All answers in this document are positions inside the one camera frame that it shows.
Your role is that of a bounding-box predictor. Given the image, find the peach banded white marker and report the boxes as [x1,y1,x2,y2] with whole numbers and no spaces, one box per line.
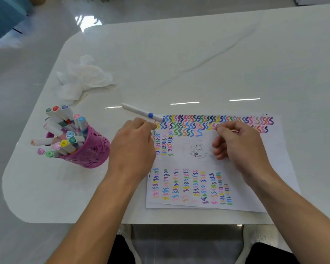
[30,138,58,146]

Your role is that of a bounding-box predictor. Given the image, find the pink perforated pen holder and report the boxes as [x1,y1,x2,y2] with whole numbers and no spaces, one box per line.
[45,123,111,169]

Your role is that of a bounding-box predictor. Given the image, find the person's left hand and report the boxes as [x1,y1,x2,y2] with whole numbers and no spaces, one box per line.
[106,117,158,187]

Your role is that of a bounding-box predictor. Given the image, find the person's right white shoe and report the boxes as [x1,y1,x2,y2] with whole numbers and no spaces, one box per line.
[241,224,279,264]

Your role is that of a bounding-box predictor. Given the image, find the royal blue banded white marker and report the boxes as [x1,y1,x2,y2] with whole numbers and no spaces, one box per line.
[121,103,165,123]

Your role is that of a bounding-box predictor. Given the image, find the person's left forearm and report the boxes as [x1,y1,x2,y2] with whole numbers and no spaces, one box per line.
[47,173,143,264]

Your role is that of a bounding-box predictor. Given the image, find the blue curtain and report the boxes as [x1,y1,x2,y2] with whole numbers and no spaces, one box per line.
[0,0,34,46]

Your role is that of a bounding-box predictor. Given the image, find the salmon banded white marker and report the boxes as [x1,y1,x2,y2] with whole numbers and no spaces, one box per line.
[43,122,63,136]

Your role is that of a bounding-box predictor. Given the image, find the crumpled white tissue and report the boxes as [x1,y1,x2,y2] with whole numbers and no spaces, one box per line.
[56,55,115,101]

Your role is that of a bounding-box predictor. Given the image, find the person's right forearm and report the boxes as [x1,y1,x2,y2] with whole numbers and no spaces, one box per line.
[252,170,330,264]

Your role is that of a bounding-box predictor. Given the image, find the yellow banded white marker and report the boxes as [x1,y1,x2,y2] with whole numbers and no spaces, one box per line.
[60,140,75,153]

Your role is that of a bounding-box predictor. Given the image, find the red banded white marker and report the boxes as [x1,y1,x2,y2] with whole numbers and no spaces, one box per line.
[52,106,69,120]

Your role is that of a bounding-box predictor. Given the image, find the grey green banded white marker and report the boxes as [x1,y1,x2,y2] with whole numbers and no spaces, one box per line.
[45,107,62,120]

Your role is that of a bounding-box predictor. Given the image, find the person's right hand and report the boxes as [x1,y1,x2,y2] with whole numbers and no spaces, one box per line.
[212,121,275,187]

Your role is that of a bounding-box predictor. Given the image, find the black trousers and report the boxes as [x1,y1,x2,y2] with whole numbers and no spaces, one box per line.
[106,234,300,264]

